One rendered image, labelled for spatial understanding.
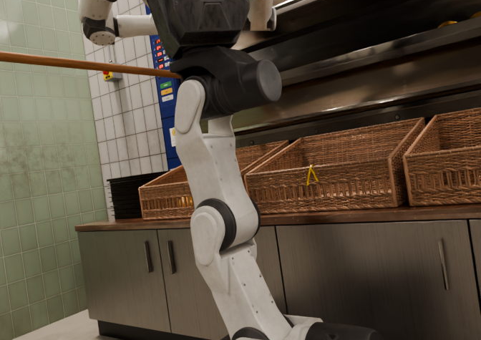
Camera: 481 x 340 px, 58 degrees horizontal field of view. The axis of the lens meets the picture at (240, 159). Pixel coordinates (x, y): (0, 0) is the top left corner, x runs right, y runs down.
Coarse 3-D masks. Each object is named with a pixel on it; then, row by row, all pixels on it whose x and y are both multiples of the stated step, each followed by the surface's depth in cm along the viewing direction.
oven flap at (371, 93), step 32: (384, 64) 180; (416, 64) 172; (448, 64) 164; (480, 64) 157; (288, 96) 206; (320, 96) 196; (352, 96) 185; (384, 96) 176; (416, 96) 166; (256, 128) 212
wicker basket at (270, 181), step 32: (384, 128) 175; (416, 128) 156; (320, 160) 191; (352, 160) 181; (384, 160) 130; (256, 192) 160; (288, 192) 152; (320, 192) 144; (352, 192) 138; (384, 192) 131
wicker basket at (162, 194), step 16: (272, 144) 208; (288, 144) 203; (240, 160) 219; (256, 160) 180; (288, 160) 201; (160, 176) 209; (176, 176) 217; (144, 192) 196; (160, 192) 189; (176, 192) 184; (144, 208) 198; (160, 208) 191; (176, 208) 184; (192, 208) 180
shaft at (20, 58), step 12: (0, 60) 126; (12, 60) 129; (24, 60) 132; (36, 60) 134; (48, 60) 137; (60, 60) 141; (72, 60) 145; (120, 72) 162; (132, 72) 166; (144, 72) 170; (156, 72) 175; (168, 72) 180
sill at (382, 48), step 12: (456, 24) 160; (468, 24) 158; (480, 24) 156; (408, 36) 171; (420, 36) 168; (432, 36) 166; (444, 36) 163; (372, 48) 179; (384, 48) 177; (396, 48) 174; (324, 60) 192; (336, 60) 189; (348, 60) 186; (288, 72) 204; (300, 72) 200
